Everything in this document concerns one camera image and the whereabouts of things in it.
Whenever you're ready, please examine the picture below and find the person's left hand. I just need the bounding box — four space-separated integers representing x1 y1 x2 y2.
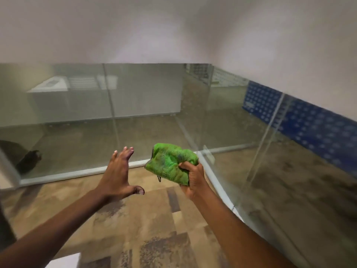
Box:
96 147 145 203

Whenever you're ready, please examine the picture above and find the person's right hand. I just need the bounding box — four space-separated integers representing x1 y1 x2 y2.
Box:
178 161 210 201

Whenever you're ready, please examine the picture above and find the green microfiber cloth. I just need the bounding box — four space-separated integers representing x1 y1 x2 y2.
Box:
144 143 200 186

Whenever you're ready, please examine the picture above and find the person's left forearm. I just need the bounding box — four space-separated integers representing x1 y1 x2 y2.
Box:
0 189 110 268

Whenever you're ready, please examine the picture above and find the person's right forearm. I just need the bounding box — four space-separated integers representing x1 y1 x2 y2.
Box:
192 190 297 268

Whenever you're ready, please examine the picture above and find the wide glass partition panel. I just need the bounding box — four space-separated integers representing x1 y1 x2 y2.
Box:
0 63 214 188

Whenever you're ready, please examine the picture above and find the white cabinet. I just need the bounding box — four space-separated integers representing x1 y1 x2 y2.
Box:
26 75 183 123

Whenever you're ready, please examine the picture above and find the slanted glass partition panel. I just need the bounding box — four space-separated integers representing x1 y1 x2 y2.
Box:
183 64 357 268

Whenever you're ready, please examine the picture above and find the white flat object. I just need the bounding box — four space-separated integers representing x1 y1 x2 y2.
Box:
45 252 81 268

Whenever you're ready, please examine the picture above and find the white partition base rail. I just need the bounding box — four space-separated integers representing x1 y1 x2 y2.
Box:
19 150 246 221

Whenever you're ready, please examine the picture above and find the blue dotted wall panel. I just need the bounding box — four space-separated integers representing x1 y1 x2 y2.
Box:
242 80 357 176

